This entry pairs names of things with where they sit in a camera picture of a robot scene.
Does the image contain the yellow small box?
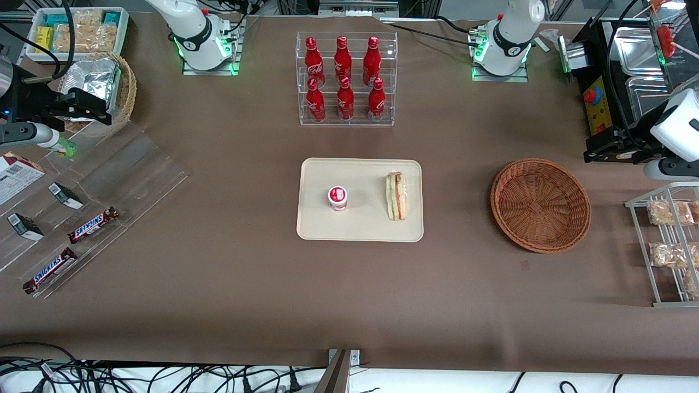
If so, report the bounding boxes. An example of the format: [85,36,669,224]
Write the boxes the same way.
[35,26,56,54]

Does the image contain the triangle sandwich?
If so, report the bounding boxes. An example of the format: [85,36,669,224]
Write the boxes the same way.
[386,171,410,221]

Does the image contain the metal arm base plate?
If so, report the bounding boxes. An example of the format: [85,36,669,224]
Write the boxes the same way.
[181,15,241,76]
[470,22,530,83]

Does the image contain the red sausage on skewer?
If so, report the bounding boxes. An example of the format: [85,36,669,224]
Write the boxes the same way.
[657,26,699,61]

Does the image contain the crumpled clear wrapper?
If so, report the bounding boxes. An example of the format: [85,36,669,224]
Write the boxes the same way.
[537,29,562,53]

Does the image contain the small black white box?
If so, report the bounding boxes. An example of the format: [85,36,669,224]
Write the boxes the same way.
[48,182,85,210]
[7,212,45,242]

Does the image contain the silver foil bag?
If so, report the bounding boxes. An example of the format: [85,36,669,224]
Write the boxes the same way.
[60,57,122,117]

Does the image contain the steel warmer tray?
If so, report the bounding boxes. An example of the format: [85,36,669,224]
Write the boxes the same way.
[613,27,671,78]
[624,76,673,124]

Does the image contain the clear acrylic bottle rack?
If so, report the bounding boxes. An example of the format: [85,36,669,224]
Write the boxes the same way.
[296,31,399,128]

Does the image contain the grey wire rack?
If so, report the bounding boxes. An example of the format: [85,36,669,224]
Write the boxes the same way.
[625,182,699,308]

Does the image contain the black glass food warmer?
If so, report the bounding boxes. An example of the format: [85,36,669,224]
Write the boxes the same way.
[582,16,699,164]

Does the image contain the white plastic bin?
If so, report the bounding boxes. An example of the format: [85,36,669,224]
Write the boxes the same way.
[25,7,131,62]

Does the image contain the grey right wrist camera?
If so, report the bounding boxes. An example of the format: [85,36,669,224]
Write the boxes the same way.
[0,122,62,151]

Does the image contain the white red barcode carton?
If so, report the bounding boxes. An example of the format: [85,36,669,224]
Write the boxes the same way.
[0,152,46,206]

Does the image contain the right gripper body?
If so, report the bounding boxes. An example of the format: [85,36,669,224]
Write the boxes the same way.
[0,55,16,110]

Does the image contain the Snickers chocolate bar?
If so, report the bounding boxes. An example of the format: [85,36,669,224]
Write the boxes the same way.
[68,206,120,245]
[22,247,79,295]

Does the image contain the red cola bottle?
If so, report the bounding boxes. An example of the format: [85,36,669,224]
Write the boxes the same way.
[306,78,327,122]
[363,36,381,86]
[304,37,325,88]
[336,76,354,121]
[334,35,353,82]
[368,78,386,122]

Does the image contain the light wicker basket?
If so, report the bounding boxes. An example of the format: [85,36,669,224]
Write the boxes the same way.
[57,52,138,135]

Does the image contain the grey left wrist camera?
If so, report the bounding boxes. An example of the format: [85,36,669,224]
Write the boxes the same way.
[643,157,699,182]

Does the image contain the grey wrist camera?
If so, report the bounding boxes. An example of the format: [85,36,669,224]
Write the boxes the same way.
[643,157,699,182]
[0,122,62,151]

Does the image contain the brown round wicker basket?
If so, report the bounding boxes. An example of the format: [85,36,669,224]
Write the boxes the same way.
[490,158,592,254]

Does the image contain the aluminium frame post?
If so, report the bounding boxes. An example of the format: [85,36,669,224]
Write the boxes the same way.
[316,348,362,393]

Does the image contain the cream plastic tray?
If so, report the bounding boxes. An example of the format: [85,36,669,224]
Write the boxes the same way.
[296,158,424,243]

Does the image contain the silver metal box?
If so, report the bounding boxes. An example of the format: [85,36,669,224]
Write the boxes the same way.
[557,36,589,75]

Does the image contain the clear acrylic display shelf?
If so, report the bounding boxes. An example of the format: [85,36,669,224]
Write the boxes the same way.
[0,122,189,300]

